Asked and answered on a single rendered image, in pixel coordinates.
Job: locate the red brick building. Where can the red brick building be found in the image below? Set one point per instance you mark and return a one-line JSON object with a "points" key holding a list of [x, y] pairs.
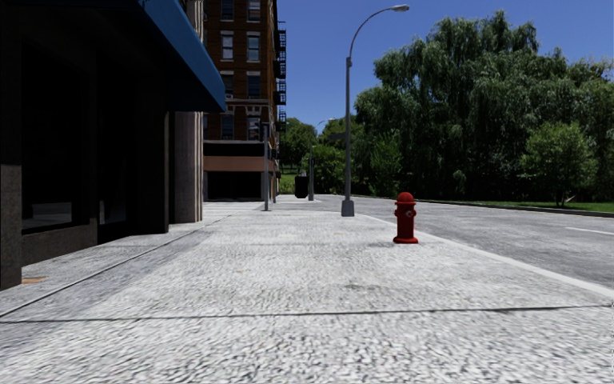
{"points": [[240, 72]]}

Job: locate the trees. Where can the trees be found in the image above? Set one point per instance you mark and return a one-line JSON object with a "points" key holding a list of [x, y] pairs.
{"points": [[479, 120]]}

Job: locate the dark building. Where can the dark building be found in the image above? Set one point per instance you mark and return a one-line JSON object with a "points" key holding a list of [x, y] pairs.
{"points": [[96, 120]]}

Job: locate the dark bin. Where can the dark bin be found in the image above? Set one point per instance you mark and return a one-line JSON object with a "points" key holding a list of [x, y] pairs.
{"points": [[301, 186]]}

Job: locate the red fire hydrant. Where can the red fire hydrant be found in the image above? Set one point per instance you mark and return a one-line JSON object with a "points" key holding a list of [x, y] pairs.
{"points": [[406, 221]]}

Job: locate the grey pole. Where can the grey pole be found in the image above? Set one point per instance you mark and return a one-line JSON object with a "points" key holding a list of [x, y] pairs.
{"points": [[274, 175]]}

